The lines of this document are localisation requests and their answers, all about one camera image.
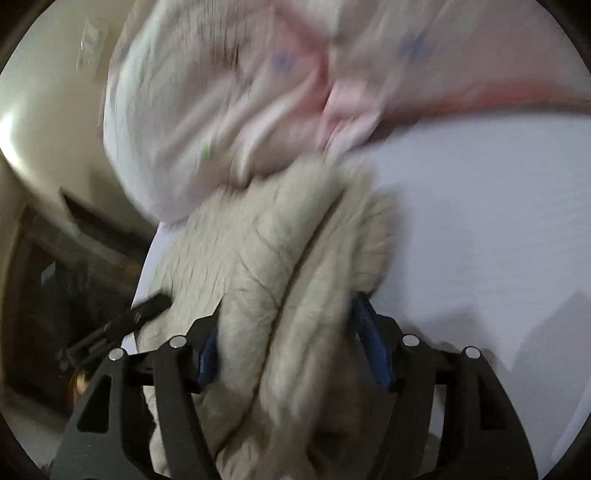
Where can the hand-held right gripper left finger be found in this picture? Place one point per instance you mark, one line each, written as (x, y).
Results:
(208, 357)

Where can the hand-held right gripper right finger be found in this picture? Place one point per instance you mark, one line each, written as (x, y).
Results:
(369, 337)

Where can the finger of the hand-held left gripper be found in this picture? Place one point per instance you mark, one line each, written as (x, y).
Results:
(138, 315)

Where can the beige fuzzy garment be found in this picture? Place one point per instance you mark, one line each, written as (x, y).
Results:
(277, 277)

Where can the dark wooden furniture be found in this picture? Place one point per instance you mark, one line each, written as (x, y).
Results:
(51, 286)

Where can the white pink printed garment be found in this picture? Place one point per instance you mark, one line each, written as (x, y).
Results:
(221, 92)

